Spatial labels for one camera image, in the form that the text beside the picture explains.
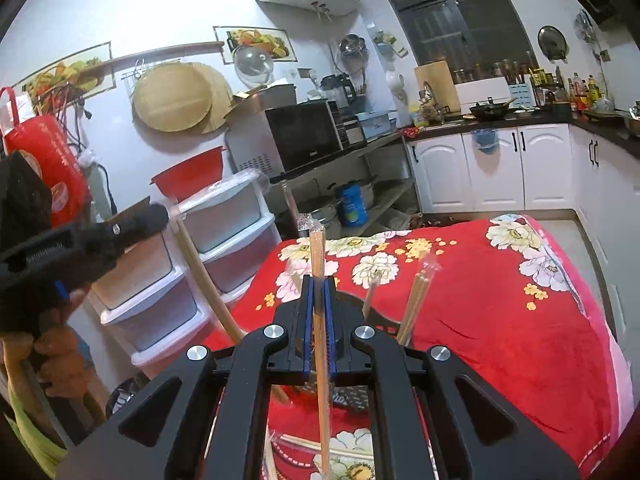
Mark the black lattice utensil holder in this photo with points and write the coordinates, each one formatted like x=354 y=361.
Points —
x=350 y=400

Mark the food wall poster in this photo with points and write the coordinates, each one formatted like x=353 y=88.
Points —
x=65 y=72
x=255 y=42

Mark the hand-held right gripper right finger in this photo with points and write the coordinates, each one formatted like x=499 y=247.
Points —
x=331 y=320

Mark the dark framed window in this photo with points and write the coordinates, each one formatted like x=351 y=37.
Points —
x=450 y=15

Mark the long wooden rolling pin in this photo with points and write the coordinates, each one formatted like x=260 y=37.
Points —
x=160 y=55

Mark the blue plastic container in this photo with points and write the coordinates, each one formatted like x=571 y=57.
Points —
x=351 y=205

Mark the person's left hand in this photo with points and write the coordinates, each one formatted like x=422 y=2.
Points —
x=60 y=360

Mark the wooden stick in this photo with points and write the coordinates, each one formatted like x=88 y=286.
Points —
x=210 y=290

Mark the hanging steel pot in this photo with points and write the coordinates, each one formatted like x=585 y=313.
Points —
x=354 y=52

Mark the red shopping bag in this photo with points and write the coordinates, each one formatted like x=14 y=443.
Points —
x=45 y=160

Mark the wooden cutting board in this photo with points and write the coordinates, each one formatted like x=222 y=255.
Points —
x=437 y=85

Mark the white microwave oven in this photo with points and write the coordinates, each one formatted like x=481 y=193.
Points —
x=300 y=135

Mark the black wok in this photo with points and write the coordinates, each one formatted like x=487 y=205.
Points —
x=490 y=110

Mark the round bamboo board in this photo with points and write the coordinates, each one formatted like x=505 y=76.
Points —
x=222 y=100
x=170 y=97

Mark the red floral blanket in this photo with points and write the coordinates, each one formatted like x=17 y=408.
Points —
x=475 y=300

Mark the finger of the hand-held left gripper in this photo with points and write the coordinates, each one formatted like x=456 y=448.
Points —
x=135 y=227

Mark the row of sauce bottles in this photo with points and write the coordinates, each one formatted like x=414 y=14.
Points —
x=582 y=90

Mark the metal kitchen shelf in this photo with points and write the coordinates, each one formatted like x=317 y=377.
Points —
x=380 y=160

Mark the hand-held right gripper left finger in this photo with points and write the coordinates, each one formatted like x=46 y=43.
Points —
x=307 y=320

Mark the orange and green garment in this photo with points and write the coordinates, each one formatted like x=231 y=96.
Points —
x=35 y=440

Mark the red plastic basin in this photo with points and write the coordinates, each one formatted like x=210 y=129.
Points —
x=192 y=175

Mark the wooden chopstick pair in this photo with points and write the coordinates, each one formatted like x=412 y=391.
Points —
x=300 y=444
x=272 y=455
x=317 y=255
x=415 y=305
x=371 y=295

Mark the hanging pan lid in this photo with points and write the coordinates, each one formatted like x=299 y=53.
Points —
x=552 y=42

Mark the white kitchen cabinets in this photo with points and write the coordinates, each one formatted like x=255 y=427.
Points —
x=545 y=170

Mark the blue plastic bag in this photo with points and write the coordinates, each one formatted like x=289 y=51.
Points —
x=484 y=141

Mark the white plastic drawer unit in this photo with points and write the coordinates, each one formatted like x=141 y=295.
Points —
x=150 y=310
x=235 y=220

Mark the glass pot lid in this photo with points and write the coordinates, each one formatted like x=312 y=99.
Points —
x=254 y=66

